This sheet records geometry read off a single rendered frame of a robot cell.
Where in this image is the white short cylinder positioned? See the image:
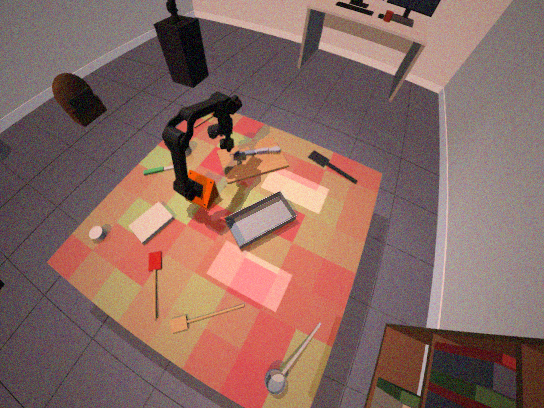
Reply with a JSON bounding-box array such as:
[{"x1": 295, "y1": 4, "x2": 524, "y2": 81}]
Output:
[{"x1": 89, "y1": 226, "x2": 107, "y2": 241}]

